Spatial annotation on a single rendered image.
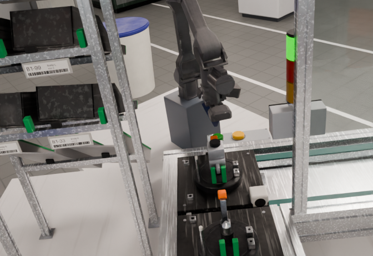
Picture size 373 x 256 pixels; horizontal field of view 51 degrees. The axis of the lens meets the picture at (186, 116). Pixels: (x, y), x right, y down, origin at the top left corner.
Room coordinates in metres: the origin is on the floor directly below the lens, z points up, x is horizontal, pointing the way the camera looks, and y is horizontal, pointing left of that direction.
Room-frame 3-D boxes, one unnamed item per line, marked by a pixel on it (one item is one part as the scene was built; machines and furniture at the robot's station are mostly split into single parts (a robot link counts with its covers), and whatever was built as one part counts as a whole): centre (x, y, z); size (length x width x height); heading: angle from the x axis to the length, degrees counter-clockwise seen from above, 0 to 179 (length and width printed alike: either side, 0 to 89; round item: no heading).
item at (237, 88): (1.06, -0.14, 1.16); 0.07 x 0.07 x 0.06; 10
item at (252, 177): (0.88, -0.07, 0.96); 0.24 x 0.24 x 0.02; 87
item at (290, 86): (0.76, -0.25, 1.29); 0.05 x 0.05 x 0.05
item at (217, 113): (1.04, -0.09, 1.16); 0.19 x 0.06 x 0.08; 8
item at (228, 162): (0.88, -0.07, 0.98); 0.14 x 0.14 x 0.02
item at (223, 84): (1.00, -0.10, 1.26); 0.12 x 0.08 x 0.11; 17
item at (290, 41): (0.76, -0.25, 1.39); 0.05 x 0.05 x 0.05
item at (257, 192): (0.78, -0.16, 0.97); 0.05 x 0.05 x 0.04; 87
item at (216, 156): (0.87, -0.07, 1.06); 0.08 x 0.04 x 0.07; 177
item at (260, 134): (1.09, -0.16, 0.93); 0.21 x 0.07 x 0.06; 87
